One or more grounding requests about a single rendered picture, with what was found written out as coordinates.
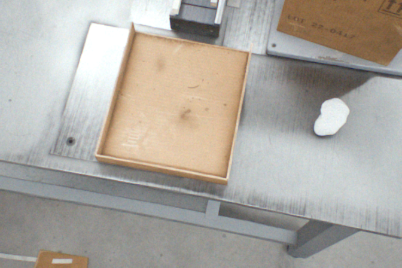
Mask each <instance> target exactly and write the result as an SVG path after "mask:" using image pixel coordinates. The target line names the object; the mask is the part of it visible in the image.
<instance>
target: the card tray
mask: <svg viewBox="0 0 402 268"><path fill-rule="evenodd" d="M252 46H253V43H251V48H250V51H244V50H241V49H236V48H230V47H223V46H219V45H212V44H205V43H201V42H194V41H187V39H179V38H173V37H168V36H161V35H155V34H153V33H148V32H140V31H135V27H134V24H133V22H131V25H130V29H129V33H128V36H127V41H126V45H125V48H124V50H123V54H122V57H121V61H120V66H119V69H118V72H117V77H116V80H115V84H114V88H113V91H112V95H111V98H110V100H109V104H108V109H107V112H106V116H105V120H104V123H103V125H102V130H101V132H100V137H99V141H98V145H97V147H96V150H95V154H94V156H95V158H96V160H97V161H99V162H104V163H110V164H115V165H120V166H127V167H132V168H137V169H144V170H150V171H154V172H161V173H166V174H170V175H174V176H175V175H177V176H180V177H184V178H190V179H196V180H200V181H207V182H213V183H217V184H223V185H227V184H228V181H229V175H230V168H231V163H232V157H233V150H234V147H235V140H236V134H237V127H238V122H239V116H240V113H241V109H242V102H243V96H244V91H245V85H246V78H247V74H248V67H249V63H250V60H251V53H252Z"/></svg>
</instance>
